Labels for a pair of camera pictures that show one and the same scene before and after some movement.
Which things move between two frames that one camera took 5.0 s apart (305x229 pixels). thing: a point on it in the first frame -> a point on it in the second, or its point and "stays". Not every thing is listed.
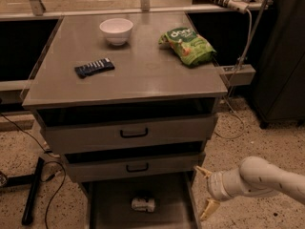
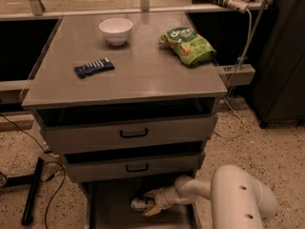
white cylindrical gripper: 215,186 -> 164,199
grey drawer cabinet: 132,121 stays
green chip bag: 189,46 stays
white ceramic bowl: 116,30 stays
